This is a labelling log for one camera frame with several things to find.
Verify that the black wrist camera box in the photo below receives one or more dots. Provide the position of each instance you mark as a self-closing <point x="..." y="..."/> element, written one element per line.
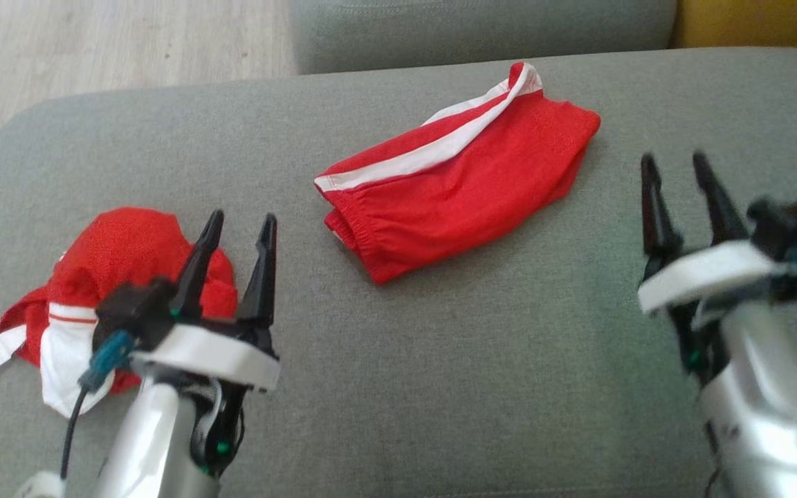
<point x="782" y="225"/>
<point x="132" y="308"/>

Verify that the yellow cushion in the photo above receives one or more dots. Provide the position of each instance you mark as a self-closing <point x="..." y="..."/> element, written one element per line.
<point x="758" y="21"/>

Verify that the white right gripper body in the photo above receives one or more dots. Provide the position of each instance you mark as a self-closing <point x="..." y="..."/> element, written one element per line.
<point x="703" y="277"/>

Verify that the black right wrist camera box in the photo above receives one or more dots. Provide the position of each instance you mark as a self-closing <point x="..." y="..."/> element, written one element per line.
<point x="782" y="225"/>

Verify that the red jersey shirt white sleeves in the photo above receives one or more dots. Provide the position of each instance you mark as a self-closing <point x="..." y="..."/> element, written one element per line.
<point x="129" y="242"/>

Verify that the grey sofa back cushion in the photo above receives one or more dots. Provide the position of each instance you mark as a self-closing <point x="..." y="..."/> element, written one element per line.
<point x="481" y="28"/>

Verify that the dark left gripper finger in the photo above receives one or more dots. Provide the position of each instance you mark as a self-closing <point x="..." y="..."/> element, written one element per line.
<point x="260" y="283"/>
<point x="194" y="277"/>

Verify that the grey sofa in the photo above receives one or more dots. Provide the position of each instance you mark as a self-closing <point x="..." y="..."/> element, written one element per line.
<point x="440" y="387"/>

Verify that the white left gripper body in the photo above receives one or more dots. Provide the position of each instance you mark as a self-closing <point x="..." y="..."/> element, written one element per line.
<point x="212" y="356"/>

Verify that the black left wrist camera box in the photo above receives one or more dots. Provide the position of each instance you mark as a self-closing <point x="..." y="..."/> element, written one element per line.
<point x="132" y="308"/>

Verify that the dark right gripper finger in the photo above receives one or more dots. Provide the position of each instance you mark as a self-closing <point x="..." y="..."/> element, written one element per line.
<point x="720" y="204"/>
<point x="658" y="214"/>

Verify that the red shorts white trim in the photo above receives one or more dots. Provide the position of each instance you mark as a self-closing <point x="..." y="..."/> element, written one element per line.
<point x="454" y="194"/>

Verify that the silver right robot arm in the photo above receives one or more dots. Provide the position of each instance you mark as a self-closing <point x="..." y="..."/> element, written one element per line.
<point x="765" y="408"/>

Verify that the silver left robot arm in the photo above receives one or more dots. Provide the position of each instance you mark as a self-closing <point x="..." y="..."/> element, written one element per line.
<point x="156" y="443"/>

